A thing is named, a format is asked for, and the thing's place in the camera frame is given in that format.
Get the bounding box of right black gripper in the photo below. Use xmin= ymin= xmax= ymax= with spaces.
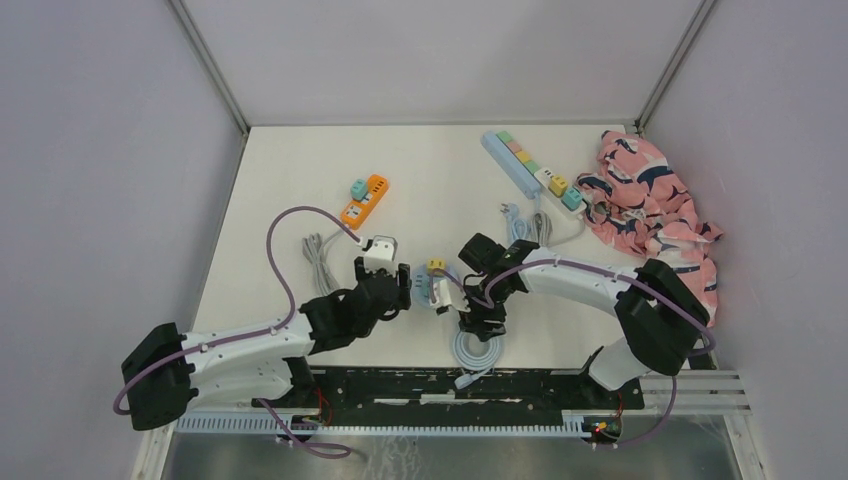
xmin=452 ymin=275 xmax=513 ymax=342

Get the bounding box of yellow USB charger plug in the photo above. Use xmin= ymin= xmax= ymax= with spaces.
xmin=426 ymin=257 xmax=446 ymax=274

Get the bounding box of round blue power socket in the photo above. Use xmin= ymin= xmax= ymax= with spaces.
xmin=411 ymin=264 xmax=444 ymax=309

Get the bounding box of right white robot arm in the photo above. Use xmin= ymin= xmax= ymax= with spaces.
xmin=458 ymin=233 xmax=712 ymax=408

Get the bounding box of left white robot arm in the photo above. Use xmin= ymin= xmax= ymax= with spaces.
xmin=113 ymin=257 xmax=412 ymax=431

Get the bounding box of teal plug on white strip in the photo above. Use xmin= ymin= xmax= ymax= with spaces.
xmin=561 ymin=186 xmax=584 ymax=212

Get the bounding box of yellow plug on white strip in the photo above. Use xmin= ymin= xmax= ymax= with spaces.
xmin=548 ymin=175 xmax=568 ymax=198

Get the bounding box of teal plug on orange strip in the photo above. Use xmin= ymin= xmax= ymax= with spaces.
xmin=350 ymin=179 xmax=369 ymax=202

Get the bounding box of orange power strip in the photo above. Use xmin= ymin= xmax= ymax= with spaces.
xmin=339 ymin=174 xmax=390 ymax=231

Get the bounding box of white power strip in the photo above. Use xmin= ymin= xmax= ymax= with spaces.
xmin=533 ymin=167 xmax=587 ymax=218

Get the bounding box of long blue power strip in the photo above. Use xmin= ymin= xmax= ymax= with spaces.
xmin=480 ymin=130 xmax=542 ymax=200

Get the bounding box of pink patterned cloth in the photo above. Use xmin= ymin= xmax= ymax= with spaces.
xmin=575 ymin=131 xmax=723 ymax=327

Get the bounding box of blue bundled strip cable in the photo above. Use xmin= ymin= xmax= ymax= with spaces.
xmin=500 ymin=202 xmax=535 ymax=248

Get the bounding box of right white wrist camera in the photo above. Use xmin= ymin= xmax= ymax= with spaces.
xmin=429 ymin=279 xmax=470 ymax=315

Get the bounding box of grey cable of white strip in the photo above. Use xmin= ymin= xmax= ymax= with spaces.
xmin=529 ymin=210 xmax=587 ymax=248

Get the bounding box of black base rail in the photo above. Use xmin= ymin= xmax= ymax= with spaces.
xmin=270 ymin=366 xmax=645 ymax=427

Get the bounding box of grey bundled cable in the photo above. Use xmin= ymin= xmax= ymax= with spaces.
xmin=301 ymin=231 xmax=342 ymax=298

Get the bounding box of coiled blue socket cable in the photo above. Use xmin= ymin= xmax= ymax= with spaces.
xmin=451 ymin=327 xmax=506 ymax=391

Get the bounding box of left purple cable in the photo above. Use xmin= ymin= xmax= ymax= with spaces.
xmin=112 ymin=206 xmax=366 ymax=460

